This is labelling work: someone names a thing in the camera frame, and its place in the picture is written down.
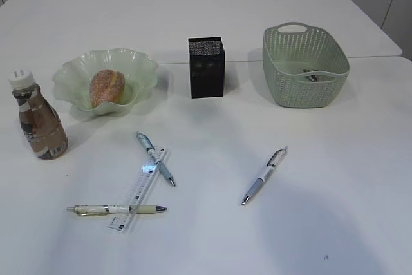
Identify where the clear plastic ruler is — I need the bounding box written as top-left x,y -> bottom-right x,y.
108,160 -> 157,232

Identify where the sugared bread roll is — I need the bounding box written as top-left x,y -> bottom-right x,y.
89,69 -> 126,108

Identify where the brown drink bottle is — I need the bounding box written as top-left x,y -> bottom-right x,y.
8,69 -> 68,160

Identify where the blue grip pen on ruler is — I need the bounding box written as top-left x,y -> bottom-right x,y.
136,131 -> 176,187

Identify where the black square pen holder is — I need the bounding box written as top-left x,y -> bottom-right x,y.
188,37 -> 225,99

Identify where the grey grip pen right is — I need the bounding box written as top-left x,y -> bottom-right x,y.
241,146 -> 288,205

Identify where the green plastic woven basket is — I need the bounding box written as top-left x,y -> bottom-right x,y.
262,22 -> 350,108

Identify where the green wavy glass plate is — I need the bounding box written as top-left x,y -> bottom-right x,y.
52,48 -> 158,115

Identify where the cream grip pen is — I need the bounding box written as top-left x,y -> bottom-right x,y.
66,205 -> 168,216

